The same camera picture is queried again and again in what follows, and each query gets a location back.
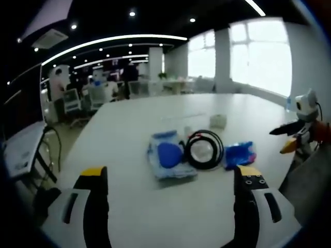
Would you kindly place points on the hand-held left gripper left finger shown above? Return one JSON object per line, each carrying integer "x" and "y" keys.
{"x": 77, "y": 206}

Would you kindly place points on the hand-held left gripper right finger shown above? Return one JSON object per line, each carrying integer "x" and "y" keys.
{"x": 261, "y": 206}

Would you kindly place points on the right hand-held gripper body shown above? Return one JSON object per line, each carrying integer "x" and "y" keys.
{"x": 306, "y": 108}

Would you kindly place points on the blue plastic packet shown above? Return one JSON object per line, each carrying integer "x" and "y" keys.
{"x": 238, "y": 155}

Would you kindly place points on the small white box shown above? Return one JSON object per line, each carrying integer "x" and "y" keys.
{"x": 218, "y": 121}

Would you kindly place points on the clear bag with blue item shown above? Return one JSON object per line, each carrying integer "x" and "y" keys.
{"x": 178, "y": 170}

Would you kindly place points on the dark blue round pouch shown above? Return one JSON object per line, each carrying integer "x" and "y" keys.
{"x": 169, "y": 155}

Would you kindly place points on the person's right hand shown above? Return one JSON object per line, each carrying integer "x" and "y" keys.
{"x": 320, "y": 131}

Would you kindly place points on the small white side table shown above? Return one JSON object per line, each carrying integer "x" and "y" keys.
{"x": 20, "y": 152}

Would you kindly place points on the white office chair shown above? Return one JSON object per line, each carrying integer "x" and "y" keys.
{"x": 72, "y": 99}

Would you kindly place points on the green potted plant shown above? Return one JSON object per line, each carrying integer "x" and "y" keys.
{"x": 162, "y": 75}

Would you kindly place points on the ceiling air conditioner vent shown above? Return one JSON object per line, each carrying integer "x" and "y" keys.
{"x": 50, "y": 38}

